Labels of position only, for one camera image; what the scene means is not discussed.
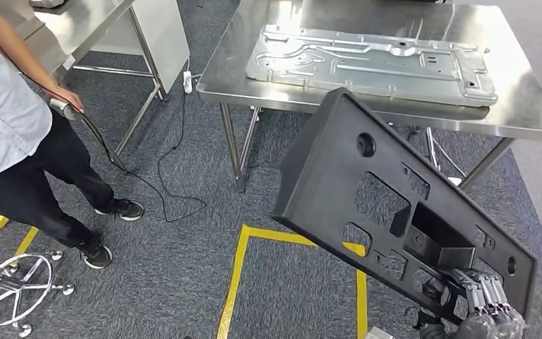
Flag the black stool chrome base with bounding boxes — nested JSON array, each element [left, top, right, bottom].
[[0, 250, 76, 339]]

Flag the person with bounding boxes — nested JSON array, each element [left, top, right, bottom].
[[0, 0, 145, 271]]

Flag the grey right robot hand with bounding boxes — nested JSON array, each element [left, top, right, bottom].
[[416, 268, 528, 339]]

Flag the stamped silver metal plate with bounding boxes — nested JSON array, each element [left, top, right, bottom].
[[245, 24, 499, 107]]

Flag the black plastic plate bracket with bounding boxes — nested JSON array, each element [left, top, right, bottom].
[[272, 88, 537, 323]]

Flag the person's left hand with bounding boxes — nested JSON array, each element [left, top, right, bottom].
[[46, 84, 85, 113]]

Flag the steel workbench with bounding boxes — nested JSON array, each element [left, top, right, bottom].
[[195, 0, 542, 193]]

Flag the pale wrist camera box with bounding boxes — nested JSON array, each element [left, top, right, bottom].
[[366, 326, 396, 339]]

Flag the yellow floor tape outline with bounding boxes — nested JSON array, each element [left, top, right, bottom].
[[0, 215, 39, 325]]

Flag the grey handheld controller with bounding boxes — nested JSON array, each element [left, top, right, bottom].
[[49, 98, 85, 123]]

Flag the steel side table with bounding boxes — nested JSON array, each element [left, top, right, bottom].
[[0, 0, 169, 160]]

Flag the white desk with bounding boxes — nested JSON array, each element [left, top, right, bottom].
[[90, 0, 191, 95]]

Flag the black controller cable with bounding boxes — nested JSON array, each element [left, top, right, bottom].
[[76, 91, 209, 224]]

